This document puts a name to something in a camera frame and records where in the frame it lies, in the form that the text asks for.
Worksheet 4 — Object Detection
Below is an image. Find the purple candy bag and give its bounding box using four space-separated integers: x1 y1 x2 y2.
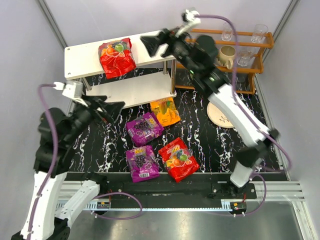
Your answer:
125 112 164 147
125 145 160 183

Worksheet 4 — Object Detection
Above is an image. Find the white two-tier shelf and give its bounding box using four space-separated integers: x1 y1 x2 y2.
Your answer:
64 34 177 108

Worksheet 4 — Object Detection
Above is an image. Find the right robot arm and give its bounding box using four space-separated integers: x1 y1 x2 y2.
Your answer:
140 28 279 188

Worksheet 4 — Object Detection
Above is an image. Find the small red candy bag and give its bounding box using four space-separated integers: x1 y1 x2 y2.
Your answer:
158 137 200 183

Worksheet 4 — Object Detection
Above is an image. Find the pink beige plate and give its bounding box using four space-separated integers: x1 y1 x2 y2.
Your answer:
206 102 234 129

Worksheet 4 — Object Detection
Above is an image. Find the clear glass top right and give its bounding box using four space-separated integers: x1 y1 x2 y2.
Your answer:
251 24 269 44

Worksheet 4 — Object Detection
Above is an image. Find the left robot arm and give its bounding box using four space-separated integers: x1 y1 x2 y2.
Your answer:
11 96 125 240

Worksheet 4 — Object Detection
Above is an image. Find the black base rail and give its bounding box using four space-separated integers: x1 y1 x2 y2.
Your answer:
102 173 257 208

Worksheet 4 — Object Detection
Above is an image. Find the large red candy bag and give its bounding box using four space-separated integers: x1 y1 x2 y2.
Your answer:
98 37 136 79

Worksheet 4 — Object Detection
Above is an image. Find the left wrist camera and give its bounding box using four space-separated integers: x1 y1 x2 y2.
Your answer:
53 80 86 105

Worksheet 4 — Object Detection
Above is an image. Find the clear glass middle shelf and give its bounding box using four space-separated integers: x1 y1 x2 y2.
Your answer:
236 49 254 67

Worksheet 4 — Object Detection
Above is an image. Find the purple candy bag lower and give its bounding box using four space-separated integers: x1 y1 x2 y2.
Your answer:
125 145 160 183

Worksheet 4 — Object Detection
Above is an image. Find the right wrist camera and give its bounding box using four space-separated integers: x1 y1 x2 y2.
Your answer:
175 9 201 38

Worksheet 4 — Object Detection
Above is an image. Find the clear glass top left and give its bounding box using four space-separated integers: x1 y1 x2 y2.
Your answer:
221 22 233 42

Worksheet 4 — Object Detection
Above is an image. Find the yellow mango candy bag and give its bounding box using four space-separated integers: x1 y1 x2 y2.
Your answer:
150 97 181 127

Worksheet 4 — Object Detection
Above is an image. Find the wooden cup rack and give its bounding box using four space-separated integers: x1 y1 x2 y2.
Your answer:
175 28 274 95

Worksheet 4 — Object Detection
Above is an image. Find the clear glass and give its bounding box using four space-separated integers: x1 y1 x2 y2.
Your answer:
221 22 233 42
251 24 269 44

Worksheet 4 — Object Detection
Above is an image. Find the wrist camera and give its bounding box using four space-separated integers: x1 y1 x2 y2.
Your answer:
53 80 86 105
175 9 201 38

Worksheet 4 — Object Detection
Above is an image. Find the purple candy bag upper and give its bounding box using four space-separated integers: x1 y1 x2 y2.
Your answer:
125 112 164 147

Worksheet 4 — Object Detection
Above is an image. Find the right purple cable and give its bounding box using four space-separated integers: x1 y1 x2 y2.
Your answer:
198 14 292 218

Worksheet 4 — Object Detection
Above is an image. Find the beige ceramic mug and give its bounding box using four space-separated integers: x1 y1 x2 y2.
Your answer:
217 45 236 70

